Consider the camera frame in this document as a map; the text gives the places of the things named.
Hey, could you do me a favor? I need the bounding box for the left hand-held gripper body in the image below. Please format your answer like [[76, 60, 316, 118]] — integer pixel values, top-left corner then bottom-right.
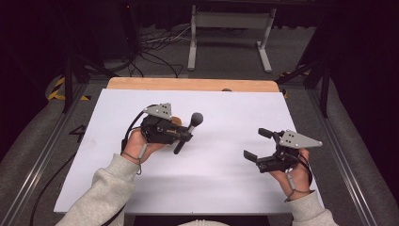
[[139, 102, 193, 146]]

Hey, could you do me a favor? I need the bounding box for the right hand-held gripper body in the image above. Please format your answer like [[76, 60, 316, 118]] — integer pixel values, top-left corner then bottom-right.
[[256, 129, 324, 174]]

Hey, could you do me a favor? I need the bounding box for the black makeup brush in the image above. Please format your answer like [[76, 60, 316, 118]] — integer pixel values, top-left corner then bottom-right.
[[172, 111, 204, 155]]

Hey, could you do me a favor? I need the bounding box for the person's right hand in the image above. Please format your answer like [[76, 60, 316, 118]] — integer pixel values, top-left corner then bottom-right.
[[268, 148, 312, 202]]

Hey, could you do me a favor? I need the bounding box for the person's left hand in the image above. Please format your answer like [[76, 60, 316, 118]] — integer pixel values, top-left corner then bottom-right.
[[120, 125, 168, 165]]

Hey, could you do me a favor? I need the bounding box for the white table board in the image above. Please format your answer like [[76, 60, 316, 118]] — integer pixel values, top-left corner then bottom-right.
[[53, 89, 327, 217]]

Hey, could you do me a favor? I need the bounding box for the wooden table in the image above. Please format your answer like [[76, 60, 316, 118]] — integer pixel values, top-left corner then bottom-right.
[[106, 76, 280, 93]]

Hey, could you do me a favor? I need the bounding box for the black tripod stand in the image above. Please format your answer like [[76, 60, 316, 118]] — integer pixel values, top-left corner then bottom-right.
[[275, 56, 333, 120], [60, 51, 120, 115]]

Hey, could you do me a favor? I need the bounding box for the person's light clothing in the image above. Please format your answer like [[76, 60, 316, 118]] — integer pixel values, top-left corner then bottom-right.
[[176, 218, 233, 226]]

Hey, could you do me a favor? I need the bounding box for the yellow black floor tape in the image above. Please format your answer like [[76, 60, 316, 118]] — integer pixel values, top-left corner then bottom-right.
[[46, 76, 92, 103]]

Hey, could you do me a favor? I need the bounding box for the grey metal stand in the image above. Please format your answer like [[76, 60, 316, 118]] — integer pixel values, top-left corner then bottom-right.
[[186, 4, 278, 74]]

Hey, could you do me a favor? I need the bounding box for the right hand-held gripper black cable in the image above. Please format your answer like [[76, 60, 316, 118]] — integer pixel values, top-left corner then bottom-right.
[[296, 153, 315, 187]]

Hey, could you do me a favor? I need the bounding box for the hand-held gripper black cable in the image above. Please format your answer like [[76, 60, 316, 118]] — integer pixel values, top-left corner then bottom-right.
[[296, 153, 315, 187], [120, 104, 158, 155]]

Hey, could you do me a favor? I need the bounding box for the left hand-held gripper black cable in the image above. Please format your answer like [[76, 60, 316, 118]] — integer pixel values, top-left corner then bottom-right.
[[120, 104, 158, 155]]

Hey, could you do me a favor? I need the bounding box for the aluminium floor rail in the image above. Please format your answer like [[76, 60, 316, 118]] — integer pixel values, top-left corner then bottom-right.
[[306, 88, 399, 226], [0, 82, 89, 226]]

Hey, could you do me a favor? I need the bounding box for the bundle of floor cables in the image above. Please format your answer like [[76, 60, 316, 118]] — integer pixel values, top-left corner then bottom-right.
[[128, 24, 193, 79]]

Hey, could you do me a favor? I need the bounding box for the black floor cable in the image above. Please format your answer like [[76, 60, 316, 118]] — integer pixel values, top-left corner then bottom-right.
[[29, 151, 79, 226]]

